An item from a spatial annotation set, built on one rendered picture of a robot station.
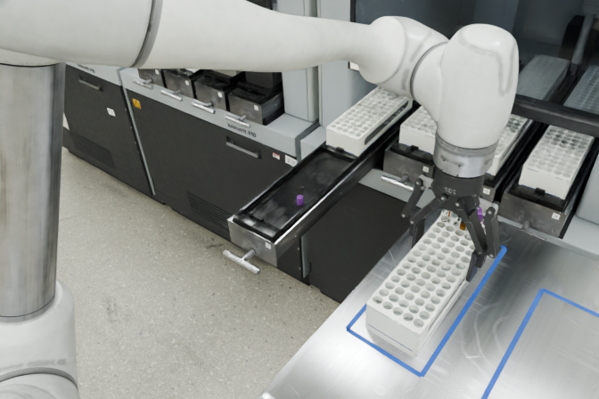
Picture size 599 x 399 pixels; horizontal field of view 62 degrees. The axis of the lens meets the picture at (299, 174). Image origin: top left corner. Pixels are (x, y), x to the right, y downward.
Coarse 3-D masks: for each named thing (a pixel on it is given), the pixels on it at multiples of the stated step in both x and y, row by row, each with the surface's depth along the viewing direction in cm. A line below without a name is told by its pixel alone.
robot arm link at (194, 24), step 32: (160, 0) 40; (192, 0) 42; (224, 0) 45; (160, 32) 41; (192, 32) 43; (224, 32) 45; (256, 32) 47; (288, 32) 50; (320, 32) 56; (352, 32) 68; (384, 32) 74; (416, 32) 74; (160, 64) 44; (192, 64) 46; (224, 64) 47; (256, 64) 49; (288, 64) 52; (320, 64) 62; (384, 64) 74; (416, 64) 73
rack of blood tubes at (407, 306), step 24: (432, 240) 92; (456, 240) 93; (408, 264) 88; (432, 264) 89; (456, 264) 87; (384, 288) 84; (408, 288) 83; (432, 288) 84; (456, 288) 90; (384, 312) 80; (408, 312) 80; (432, 312) 79; (384, 336) 82; (408, 336) 78
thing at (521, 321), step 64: (384, 256) 97; (512, 256) 96; (576, 256) 95; (448, 320) 85; (512, 320) 85; (576, 320) 84; (320, 384) 77; (384, 384) 77; (448, 384) 76; (512, 384) 76; (576, 384) 75
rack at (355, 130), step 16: (368, 96) 140; (384, 96) 139; (400, 96) 138; (352, 112) 133; (368, 112) 134; (384, 112) 133; (400, 112) 139; (336, 128) 127; (352, 128) 126; (368, 128) 127; (384, 128) 133; (336, 144) 128; (352, 144) 124; (368, 144) 128
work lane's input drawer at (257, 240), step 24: (384, 144) 132; (312, 168) 124; (336, 168) 124; (360, 168) 125; (264, 192) 115; (288, 192) 117; (312, 192) 117; (336, 192) 118; (240, 216) 109; (264, 216) 111; (288, 216) 110; (312, 216) 113; (240, 240) 111; (264, 240) 105; (288, 240) 107; (240, 264) 107
